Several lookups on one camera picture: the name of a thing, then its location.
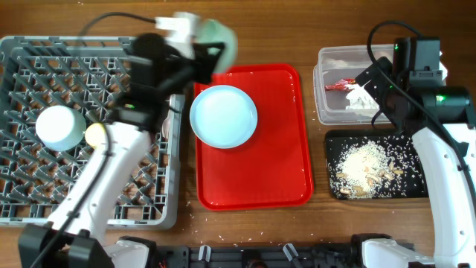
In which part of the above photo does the green bowl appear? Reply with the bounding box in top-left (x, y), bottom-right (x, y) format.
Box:
top-left (196, 19), bottom-right (238, 74)

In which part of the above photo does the large light blue plate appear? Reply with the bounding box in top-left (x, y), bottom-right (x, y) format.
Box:
top-left (190, 85), bottom-right (258, 149)

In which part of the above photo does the yellow cup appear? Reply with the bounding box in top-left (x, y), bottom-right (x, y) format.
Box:
top-left (84, 123), bottom-right (106, 149)

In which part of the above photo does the small light blue bowl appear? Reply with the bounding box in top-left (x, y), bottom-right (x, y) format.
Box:
top-left (35, 105), bottom-right (86, 152)

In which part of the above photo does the white plastic fork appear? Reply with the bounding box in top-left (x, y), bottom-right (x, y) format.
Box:
top-left (161, 112), bottom-right (172, 139)

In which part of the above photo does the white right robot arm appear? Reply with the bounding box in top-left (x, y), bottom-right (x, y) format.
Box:
top-left (356, 57), bottom-right (475, 267)

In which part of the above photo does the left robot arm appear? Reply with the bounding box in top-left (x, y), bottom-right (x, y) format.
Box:
top-left (18, 33), bottom-right (237, 267)

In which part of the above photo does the clear plastic waste bin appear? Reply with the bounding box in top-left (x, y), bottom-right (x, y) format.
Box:
top-left (313, 45), bottom-right (377, 125)

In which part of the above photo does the grey dishwasher rack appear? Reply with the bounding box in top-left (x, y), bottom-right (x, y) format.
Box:
top-left (1, 36), bottom-right (184, 229)

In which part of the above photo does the crumpled white paper napkin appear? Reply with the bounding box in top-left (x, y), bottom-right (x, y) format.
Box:
top-left (346, 84), bottom-right (379, 109)

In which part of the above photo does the red snack wrapper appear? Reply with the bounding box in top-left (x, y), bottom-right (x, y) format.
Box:
top-left (324, 78), bottom-right (357, 92)

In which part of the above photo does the black plastic tray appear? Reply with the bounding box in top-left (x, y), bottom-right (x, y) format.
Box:
top-left (324, 130), bottom-right (428, 200)

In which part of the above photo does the pile of rice scraps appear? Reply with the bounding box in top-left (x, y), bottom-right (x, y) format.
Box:
top-left (330, 141), bottom-right (405, 199)

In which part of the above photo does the red serving tray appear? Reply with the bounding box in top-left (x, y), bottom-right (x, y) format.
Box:
top-left (195, 63), bottom-right (314, 211)

